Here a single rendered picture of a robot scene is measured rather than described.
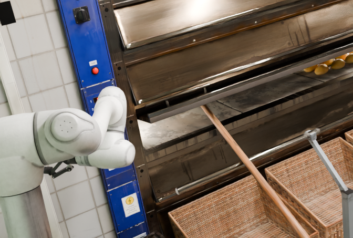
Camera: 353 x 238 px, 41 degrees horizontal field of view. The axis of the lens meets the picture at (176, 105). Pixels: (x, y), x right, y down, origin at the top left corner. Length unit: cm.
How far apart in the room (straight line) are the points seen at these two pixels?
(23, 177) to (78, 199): 109
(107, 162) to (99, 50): 56
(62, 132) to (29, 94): 95
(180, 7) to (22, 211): 132
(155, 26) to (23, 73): 60
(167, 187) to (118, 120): 80
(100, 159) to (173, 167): 78
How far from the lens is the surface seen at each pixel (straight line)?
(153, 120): 207
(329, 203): 286
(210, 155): 248
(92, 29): 202
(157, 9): 217
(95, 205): 230
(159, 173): 238
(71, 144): 110
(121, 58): 211
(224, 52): 237
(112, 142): 168
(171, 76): 223
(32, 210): 121
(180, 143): 235
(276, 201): 190
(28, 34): 199
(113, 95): 171
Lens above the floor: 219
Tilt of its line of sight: 21 degrees down
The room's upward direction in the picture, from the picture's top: 10 degrees counter-clockwise
